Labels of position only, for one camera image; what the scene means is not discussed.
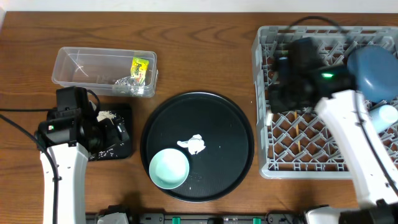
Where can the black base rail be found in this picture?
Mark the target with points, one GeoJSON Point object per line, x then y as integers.
{"type": "Point", "coordinates": [160, 216]}

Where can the grey dishwasher rack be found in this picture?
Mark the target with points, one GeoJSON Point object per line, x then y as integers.
{"type": "Point", "coordinates": [278, 154]}

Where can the wooden chopstick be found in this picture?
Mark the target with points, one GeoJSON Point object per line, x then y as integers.
{"type": "Point", "coordinates": [297, 132]}

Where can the black square bin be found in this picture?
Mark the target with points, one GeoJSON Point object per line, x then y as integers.
{"type": "Point", "coordinates": [125, 111]}

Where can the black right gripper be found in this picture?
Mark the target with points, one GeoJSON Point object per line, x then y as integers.
{"type": "Point", "coordinates": [276, 104]}

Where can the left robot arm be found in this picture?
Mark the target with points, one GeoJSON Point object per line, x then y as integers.
{"type": "Point", "coordinates": [78, 131]}

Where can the white plastic knife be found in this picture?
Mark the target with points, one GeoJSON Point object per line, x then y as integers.
{"type": "Point", "coordinates": [268, 117]}

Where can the pile of white rice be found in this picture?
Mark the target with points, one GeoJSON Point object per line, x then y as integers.
{"type": "Point", "coordinates": [103, 154]}

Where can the yellow snack wrapper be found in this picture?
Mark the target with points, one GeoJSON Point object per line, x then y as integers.
{"type": "Point", "coordinates": [138, 70]}

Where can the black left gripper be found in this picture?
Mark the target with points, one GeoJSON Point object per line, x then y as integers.
{"type": "Point", "coordinates": [115, 133]}

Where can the crumpled silver foil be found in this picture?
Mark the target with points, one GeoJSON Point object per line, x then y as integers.
{"type": "Point", "coordinates": [129, 86]}

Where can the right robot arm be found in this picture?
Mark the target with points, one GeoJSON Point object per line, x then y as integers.
{"type": "Point", "coordinates": [339, 104]}

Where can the light blue cup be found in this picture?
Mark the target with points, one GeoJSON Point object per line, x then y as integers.
{"type": "Point", "coordinates": [383, 117]}

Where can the clear plastic bin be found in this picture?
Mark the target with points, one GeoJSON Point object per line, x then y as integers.
{"type": "Point", "coordinates": [98, 69]}

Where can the round black tray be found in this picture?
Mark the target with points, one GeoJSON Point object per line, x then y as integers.
{"type": "Point", "coordinates": [228, 137]}

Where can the dark blue bowl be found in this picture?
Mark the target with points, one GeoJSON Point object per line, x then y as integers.
{"type": "Point", "coordinates": [375, 69]}

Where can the mint green bowl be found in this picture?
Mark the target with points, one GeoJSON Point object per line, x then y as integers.
{"type": "Point", "coordinates": [169, 169]}

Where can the white tissue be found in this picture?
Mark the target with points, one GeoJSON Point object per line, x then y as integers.
{"type": "Point", "coordinates": [194, 145]}

